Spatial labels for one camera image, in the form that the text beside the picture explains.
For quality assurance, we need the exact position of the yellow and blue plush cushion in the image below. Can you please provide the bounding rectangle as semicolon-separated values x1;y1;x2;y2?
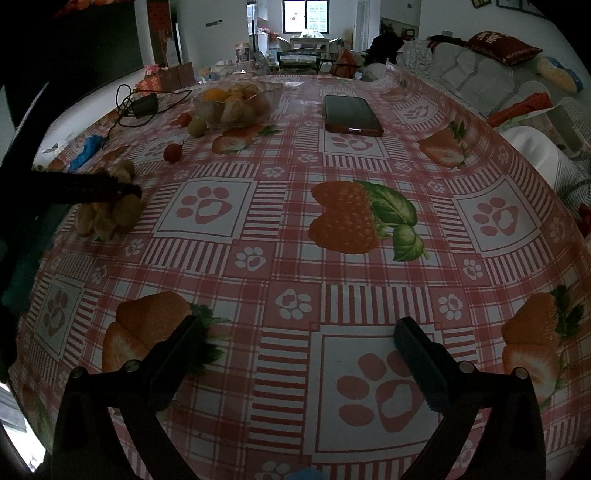
538;57;579;93

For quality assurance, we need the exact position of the pile of pale husked fruits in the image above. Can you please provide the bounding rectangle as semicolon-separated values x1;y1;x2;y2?
217;83;273;128

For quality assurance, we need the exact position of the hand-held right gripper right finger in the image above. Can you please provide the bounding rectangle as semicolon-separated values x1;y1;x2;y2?
393;316;548;480

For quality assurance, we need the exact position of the red printed pillow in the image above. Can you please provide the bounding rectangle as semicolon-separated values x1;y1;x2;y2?
464;31;544;68

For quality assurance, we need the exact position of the orange flower garland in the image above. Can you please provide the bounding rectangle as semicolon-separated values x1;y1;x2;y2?
62;0;136;14

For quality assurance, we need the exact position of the brownish green round fruit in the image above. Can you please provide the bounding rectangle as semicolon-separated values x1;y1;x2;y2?
111;194;144;230

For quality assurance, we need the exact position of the dark clothes pile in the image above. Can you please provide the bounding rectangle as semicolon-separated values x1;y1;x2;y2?
368;31;408;64

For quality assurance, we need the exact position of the grey sofa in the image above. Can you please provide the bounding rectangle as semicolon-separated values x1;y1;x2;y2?
427;39;591;121

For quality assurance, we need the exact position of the crumpled blue glove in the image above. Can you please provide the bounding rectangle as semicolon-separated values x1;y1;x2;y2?
69;135;105;169

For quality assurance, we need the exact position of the orange cushion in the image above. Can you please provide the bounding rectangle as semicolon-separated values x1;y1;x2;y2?
487;92;553;128

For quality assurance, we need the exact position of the brown cardboard box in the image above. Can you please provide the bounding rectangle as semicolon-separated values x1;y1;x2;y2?
159;62;195;91

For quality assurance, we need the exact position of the window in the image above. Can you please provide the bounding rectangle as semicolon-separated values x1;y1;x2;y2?
283;0;330;34

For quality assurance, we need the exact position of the pale husked fruit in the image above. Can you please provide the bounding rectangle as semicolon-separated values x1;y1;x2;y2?
95;215;117;241
111;159;137;184
76;203;100;238

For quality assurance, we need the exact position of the black television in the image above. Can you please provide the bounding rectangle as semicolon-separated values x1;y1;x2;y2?
48;4;142;91

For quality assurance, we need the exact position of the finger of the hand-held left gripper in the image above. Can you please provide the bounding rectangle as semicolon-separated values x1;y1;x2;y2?
32;172;142;205

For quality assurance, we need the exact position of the white striped pillow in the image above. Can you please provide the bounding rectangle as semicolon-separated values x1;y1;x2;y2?
499;104;591;204

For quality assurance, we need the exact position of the clear glass bowl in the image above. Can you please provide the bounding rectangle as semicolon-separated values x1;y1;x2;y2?
192;82;283;130

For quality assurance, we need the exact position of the pink checkered printed tablecloth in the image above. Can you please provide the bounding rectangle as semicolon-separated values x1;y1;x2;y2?
9;74;587;480

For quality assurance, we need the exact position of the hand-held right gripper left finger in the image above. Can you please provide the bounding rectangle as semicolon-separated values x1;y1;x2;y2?
51;315;204;480

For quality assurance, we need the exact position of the dark smartphone red case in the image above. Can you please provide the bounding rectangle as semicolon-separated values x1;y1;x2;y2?
323;95;384;137

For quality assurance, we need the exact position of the black power adapter with cable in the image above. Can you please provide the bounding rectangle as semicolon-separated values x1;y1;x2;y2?
115;84;192;128

